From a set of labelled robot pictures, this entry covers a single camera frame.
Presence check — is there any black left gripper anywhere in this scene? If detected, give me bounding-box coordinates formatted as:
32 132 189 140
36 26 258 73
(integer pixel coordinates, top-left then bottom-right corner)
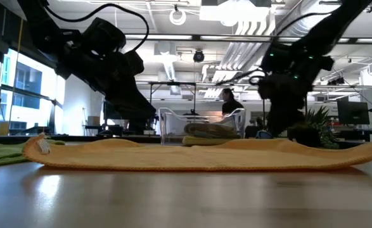
74 50 157 136

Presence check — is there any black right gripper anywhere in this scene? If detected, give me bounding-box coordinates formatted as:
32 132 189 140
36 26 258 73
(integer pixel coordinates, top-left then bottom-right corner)
257 73 314 137

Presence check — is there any black computer monitor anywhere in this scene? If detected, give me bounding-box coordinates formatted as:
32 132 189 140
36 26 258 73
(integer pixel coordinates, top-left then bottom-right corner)
337 100 371 125

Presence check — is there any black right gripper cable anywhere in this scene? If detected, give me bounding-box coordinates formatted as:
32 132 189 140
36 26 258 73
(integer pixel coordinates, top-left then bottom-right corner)
216 67 266 87

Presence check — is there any orange microfiber towel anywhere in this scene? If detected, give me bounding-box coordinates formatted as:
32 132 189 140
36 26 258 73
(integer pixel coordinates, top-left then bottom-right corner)
22 132 372 172

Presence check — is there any yellow microfiber towel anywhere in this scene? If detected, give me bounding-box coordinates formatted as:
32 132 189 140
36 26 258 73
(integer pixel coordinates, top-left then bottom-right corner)
181 135 238 148

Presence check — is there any person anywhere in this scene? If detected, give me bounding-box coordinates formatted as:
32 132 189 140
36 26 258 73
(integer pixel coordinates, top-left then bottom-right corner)
222 87 246 117

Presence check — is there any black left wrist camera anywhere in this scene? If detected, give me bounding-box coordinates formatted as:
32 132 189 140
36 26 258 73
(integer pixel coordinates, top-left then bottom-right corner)
124 49 145 77

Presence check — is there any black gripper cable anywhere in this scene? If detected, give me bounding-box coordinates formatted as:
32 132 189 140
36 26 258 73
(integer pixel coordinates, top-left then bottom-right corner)
216 67 266 87
42 3 151 54

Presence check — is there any clear plastic bin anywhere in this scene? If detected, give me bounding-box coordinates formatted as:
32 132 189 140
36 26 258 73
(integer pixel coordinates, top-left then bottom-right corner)
158 106 247 147

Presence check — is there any potted succulent plant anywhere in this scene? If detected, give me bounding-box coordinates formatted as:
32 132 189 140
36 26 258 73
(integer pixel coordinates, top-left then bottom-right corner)
286 105 340 149

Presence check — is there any grey microfiber towel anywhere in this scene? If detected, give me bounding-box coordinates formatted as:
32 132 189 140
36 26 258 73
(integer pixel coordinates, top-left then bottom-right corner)
183 122 241 139

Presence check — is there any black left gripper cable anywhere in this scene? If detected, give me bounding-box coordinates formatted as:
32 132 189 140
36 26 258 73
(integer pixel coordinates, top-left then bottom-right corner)
42 3 151 54

